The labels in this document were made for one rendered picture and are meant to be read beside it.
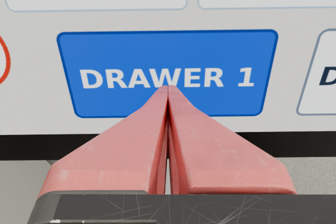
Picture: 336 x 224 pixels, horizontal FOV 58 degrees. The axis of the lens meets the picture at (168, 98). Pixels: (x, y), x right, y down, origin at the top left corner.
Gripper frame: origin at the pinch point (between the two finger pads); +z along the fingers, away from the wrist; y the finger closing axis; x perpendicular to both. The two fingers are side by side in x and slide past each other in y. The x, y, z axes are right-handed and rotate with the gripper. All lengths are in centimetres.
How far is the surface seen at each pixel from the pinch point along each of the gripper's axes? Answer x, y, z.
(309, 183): 81, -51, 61
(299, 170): 78, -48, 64
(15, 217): 43, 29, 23
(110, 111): 1.7, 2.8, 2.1
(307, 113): 1.9, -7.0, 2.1
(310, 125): 2.7, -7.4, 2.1
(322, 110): 1.7, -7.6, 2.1
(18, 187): 49, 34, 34
